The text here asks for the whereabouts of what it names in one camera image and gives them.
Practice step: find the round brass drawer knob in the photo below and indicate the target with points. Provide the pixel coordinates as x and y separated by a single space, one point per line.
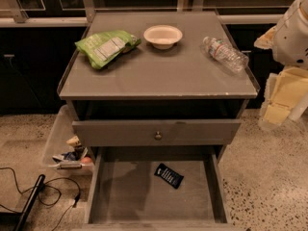
158 136

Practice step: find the black bar stand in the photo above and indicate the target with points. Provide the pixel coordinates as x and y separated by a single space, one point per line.
29 203

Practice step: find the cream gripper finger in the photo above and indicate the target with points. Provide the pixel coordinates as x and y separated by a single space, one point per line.
286 97
265 41

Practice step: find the closed grey top drawer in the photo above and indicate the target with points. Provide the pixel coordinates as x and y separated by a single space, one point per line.
142 132

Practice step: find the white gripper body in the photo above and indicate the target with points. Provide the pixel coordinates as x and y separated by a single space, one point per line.
291 40

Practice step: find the red ball in bin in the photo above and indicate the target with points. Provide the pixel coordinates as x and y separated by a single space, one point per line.
86 160

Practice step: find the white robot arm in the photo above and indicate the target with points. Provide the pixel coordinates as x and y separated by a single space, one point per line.
286 93

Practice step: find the grey drawer cabinet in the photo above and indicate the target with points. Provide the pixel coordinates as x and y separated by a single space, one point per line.
147 83

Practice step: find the metal railing frame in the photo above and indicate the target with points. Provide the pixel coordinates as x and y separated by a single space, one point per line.
52 13

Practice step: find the open grey middle drawer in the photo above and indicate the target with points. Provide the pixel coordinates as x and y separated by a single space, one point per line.
125 195

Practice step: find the green chip bag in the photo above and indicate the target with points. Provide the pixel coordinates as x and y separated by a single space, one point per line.
101 48

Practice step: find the clear plastic water bottle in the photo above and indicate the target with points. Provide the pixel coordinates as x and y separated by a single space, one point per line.
231 58

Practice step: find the dark blue rxbar wrapper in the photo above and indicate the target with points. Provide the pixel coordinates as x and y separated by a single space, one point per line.
169 175

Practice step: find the white paper bowl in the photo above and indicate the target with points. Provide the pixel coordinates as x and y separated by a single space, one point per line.
162 37

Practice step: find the cream snack packet in bin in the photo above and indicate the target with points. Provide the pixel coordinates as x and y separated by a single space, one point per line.
74 141

